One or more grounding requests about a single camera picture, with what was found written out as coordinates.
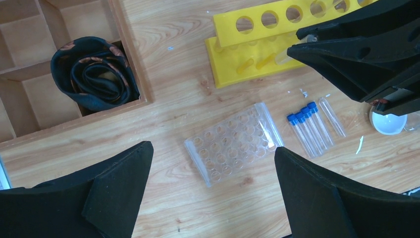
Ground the white porcelain evaporating dish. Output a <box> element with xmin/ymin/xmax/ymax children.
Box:
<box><xmin>369</xmin><ymin>107</ymin><xmax>408</xmax><ymax>135</ymax></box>

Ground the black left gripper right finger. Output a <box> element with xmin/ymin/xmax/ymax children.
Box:
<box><xmin>274</xmin><ymin>147</ymin><xmax>420</xmax><ymax>238</ymax></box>

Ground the clear glass test tube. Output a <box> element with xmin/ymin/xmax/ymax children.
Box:
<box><xmin>275</xmin><ymin>34</ymin><xmax>319</xmax><ymax>65</ymax></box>

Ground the dark floral rolled cloth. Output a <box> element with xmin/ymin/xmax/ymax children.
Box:
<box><xmin>51</xmin><ymin>36</ymin><xmax>140</xmax><ymax>112</ymax></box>

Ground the wooden compartment organizer tray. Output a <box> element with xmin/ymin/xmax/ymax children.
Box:
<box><xmin>0</xmin><ymin>0</ymin><xmax>152</xmax><ymax>149</ymax></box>

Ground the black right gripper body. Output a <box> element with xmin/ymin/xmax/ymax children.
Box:
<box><xmin>372</xmin><ymin>85</ymin><xmax>420</xmax><ymax>116</ymax></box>

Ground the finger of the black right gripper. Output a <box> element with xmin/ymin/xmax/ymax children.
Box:
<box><xmin>295</xmin><ymin>19</ymin><xmax>420</xmax><ymax>102</ymax></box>
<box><xmin>296</xmin><ymin>0</ymin><xmax>420</xmax><ymax>40</ymax></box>

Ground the small glass flask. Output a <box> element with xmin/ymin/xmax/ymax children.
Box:
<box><xmin>404</xmin><ymin>111</ymin><xmax>420</xmax><ymax>131</ymax></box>

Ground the yellow test tube rack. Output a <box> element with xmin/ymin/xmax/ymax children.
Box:
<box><xmin>205</xmin><ymin>0</ymin><xmax>372</xmax><ymax>88</ymax></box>

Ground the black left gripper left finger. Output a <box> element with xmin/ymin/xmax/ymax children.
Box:
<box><xmin>0</xmin><ymin>141</ymin><xmax>154</xmax><ymax>238</ymax></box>

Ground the clear plastic well plate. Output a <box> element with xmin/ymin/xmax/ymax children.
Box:
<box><xmin>184</xmin><ymin>102</ymin><xmax>284</xmax><ymax>187</ymax></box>

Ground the blue capped tube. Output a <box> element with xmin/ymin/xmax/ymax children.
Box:
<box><xmin>307</xmin><ymin>101</ymin><xmax>334</xmax><ymax>150</ymax></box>
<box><xmin>295</xmin><ymin>112</ymin><xmax>323</xmax><ymax>157</ymax></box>
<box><xmin>301</xmin><ymin>107</ymin><xmax>328</xmax><ymax>155</ymax></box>
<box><xmin>286</xmin><ymin>113</ymin><xmax>317</xmax><ymax>158</ymax></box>

